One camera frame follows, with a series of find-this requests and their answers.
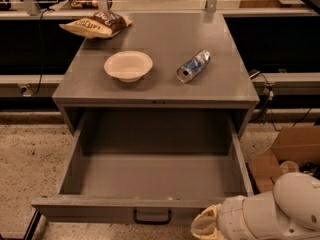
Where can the grey top drawer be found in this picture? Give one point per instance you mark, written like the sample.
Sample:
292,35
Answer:
123,159

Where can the yellow brown chip bag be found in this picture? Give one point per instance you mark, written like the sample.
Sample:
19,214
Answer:
102,24

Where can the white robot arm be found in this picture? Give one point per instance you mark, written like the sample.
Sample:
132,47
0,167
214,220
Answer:
290,211

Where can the crushed silver blue can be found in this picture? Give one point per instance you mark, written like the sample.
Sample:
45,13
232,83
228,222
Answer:
190,69

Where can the black drawer handle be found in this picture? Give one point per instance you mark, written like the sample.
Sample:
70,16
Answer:
152,217

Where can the dark bottles in box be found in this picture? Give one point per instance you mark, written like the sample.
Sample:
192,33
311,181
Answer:
311,169

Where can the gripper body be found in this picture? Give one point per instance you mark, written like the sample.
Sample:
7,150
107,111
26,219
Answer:
230,217

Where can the open cardboard box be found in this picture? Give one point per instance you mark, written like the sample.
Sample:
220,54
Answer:
298,144

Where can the grey metal cabinet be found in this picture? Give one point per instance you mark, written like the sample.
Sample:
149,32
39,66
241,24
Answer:
170,39

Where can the clear glass in box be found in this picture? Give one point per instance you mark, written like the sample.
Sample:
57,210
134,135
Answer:
289,166

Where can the white paper bowl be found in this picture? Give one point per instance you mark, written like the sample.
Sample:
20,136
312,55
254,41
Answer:
128,66

